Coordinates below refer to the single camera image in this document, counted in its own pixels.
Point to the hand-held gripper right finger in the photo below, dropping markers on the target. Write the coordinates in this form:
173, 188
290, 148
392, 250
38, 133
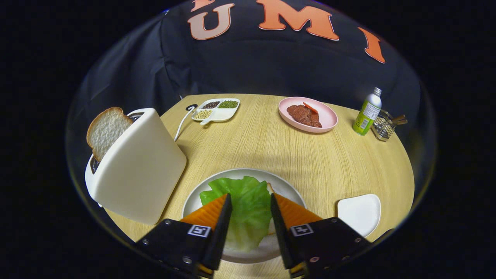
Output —
281, 232

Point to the pink plate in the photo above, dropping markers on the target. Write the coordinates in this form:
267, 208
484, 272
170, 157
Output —
327, 116

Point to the pile of yellow beans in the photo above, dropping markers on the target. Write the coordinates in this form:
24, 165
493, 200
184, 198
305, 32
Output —
202, 114

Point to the green and silver bottle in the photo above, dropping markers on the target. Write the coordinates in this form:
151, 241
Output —
366, 114

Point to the brown meat slices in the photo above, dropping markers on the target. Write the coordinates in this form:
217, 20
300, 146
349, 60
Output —
304, 115

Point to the square toast slice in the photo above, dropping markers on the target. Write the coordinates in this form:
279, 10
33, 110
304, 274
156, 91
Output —
270, 188

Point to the white divided dish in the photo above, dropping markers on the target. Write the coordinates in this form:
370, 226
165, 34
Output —
224, 115

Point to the white round plate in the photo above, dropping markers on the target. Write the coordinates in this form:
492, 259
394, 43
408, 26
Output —
286, 186

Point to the white toaster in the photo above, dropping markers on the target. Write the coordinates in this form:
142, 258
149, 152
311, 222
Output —
143, 174

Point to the white square plate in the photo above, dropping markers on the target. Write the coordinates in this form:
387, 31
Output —
358, 213

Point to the oval white bread slice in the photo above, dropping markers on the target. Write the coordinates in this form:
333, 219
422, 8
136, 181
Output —
106, 130

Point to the red food piece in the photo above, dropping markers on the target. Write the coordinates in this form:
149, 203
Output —
310, 107

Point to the pile of dark beans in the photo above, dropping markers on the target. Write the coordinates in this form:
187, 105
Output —
211, 104

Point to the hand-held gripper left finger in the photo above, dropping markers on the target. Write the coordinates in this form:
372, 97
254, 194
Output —
223, 232

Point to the pile of green beans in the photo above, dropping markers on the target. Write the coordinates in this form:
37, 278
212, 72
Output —
228, 104

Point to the green lettuce leaf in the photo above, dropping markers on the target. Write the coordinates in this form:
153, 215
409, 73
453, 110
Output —
248, 209

